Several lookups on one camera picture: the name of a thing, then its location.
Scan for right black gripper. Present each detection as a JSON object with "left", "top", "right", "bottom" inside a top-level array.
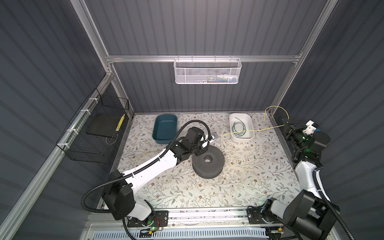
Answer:
[{"left": 284, "top": 118, "right": 308, "bottom": 153}]

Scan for yellow cable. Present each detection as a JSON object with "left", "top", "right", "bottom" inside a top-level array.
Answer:
[{"left": 214, "top": 105, "right": 290, "bottom": 139}]

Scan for grey perforated cable spool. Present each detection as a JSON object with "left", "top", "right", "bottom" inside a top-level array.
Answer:
[{"left": 192, "top": 146, "right": 225, "bottom": 179}]

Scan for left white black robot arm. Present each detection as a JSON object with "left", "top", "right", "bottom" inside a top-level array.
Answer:
[{"left": 81, "top": 121, "right": 219, "bottom": 226}]

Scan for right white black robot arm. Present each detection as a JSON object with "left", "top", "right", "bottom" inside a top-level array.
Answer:
[{"left": 247, "top": 118, "right": 355, "bottom": 240}]

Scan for teal plastic tray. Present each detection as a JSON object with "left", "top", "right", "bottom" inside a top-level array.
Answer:
[{"left": 152, "top": 114, "right": 178, "bottom": 145}]

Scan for white plastic tray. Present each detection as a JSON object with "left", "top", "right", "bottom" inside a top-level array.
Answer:
[{"left": 229, "top": 113, "right": 255, "bottom": 143}]

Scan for floral table mat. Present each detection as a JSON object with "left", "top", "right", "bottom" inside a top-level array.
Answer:
[{"left": 103, "top": 112, "right": 304, "bottom": 210}]

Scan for yellow marker in basket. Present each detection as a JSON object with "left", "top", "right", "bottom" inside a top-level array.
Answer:
[{"left": 116, "top": 114, "right": 126, "bottom": 132}]

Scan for items in white basket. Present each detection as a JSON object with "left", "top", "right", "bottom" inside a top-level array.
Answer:
[{"left": 190, "top": 75, "right": 238, "bottom": 84}]

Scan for black pad in basket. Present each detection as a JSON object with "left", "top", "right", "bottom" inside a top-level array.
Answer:
[{"left": 86, "top": 114, "right": 121, "bottom": 138}]

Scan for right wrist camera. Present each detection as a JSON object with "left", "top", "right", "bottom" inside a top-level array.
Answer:
[{"left": 303, "top": 120, "right": 319, "bottom": 136}]

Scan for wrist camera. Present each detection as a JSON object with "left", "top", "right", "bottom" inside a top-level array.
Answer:
[
  {"left": 303, "top": 120, "right": 319, "bottom": 136},
  {"left": 206, "top": 133, "right": 218, "bottom": 143}
]

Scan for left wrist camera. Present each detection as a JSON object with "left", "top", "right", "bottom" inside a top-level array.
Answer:
[{"left": 206, "top": 133, "right": 218, "bottom": 143}]

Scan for green cable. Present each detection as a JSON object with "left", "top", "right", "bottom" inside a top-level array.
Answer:
[{"left": 231, "top": 117, "right": 247, "bottom": 138}]

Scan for white wire mesh basket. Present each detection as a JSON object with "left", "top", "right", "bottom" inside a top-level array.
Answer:
[{"left": 173, "top": 58, "right": 242, "bottom": 85}]

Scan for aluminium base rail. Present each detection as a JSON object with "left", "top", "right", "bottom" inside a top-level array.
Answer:
[{"left": 86, "top": 206, "right": 328, "bottom": 232}]

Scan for black wire basket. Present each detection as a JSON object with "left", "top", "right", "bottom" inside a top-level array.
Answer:
[{"left": 57, "top": 90, "right": 130, "bottom": 164}]

